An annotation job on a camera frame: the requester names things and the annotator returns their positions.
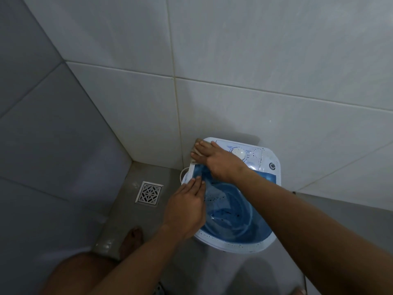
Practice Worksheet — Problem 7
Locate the person's left forearm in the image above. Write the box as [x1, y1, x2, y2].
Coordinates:
[88, 225, 188, 295]

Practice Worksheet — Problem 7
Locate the person's left leg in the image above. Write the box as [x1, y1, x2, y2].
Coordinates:
[39, 226, 144, 295]

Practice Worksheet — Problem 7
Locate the person's right hand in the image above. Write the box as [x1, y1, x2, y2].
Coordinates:
[190, 138, 248, 184]

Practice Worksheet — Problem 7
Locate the beige cleaning sponge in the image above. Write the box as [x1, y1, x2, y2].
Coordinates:
[191, 144, 206, 165]

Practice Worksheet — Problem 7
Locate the square metal floor drain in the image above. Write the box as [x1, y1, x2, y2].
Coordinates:
[135, 181, 164, 207]

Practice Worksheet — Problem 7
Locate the person's right forearm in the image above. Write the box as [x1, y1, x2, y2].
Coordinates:
[231, 168, 393, 295]

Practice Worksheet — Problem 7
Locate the white and blue washing machine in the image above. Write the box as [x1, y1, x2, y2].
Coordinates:
[161, 137, 306, 295]

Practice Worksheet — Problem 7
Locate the person's left hand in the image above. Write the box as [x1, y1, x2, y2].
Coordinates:
[162, 176, 207, 241]

